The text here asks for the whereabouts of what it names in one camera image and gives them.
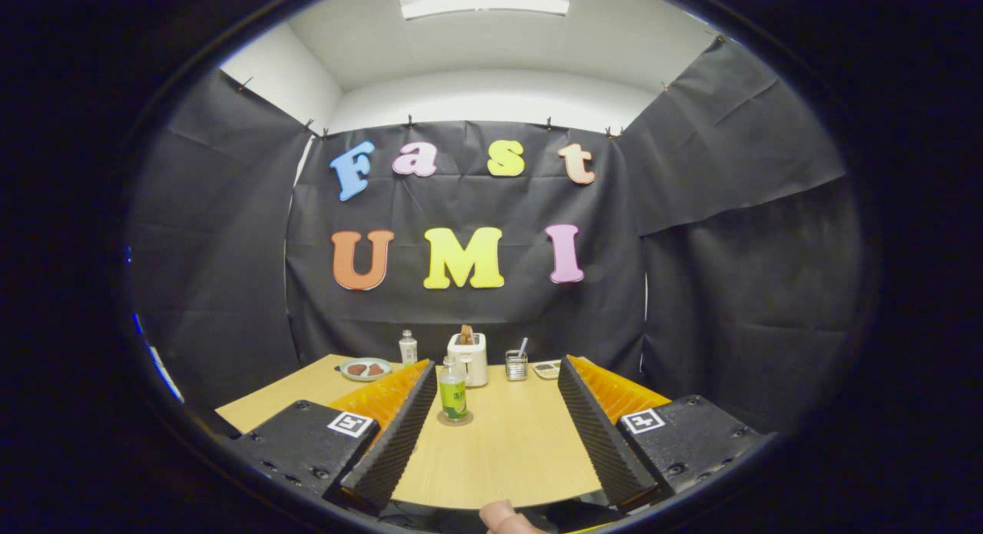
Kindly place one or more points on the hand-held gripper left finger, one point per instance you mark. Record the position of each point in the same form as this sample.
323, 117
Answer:
399, 442

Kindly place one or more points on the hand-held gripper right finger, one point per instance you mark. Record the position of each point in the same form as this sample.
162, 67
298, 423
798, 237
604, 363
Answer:
599, 442

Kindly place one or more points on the brown round coaster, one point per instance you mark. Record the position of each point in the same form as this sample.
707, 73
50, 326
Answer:
465, 422

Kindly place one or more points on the green label juice bottle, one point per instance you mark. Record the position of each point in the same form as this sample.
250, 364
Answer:
453, 399

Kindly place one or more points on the slim white green bottle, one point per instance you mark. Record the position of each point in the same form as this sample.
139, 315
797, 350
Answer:
408, 349

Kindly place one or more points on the pale green plate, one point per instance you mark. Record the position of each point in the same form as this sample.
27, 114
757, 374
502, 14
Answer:
365, 378

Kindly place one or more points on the wooden table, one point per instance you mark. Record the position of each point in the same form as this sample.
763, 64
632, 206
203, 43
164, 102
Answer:
514, 449

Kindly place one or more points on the white divided food plate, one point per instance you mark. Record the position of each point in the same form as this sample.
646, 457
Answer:
547, 369

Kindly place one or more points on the white toaster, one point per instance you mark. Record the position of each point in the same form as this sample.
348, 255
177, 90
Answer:
472, 361

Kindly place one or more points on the bread slice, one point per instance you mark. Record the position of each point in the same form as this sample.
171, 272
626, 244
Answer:
466, 334

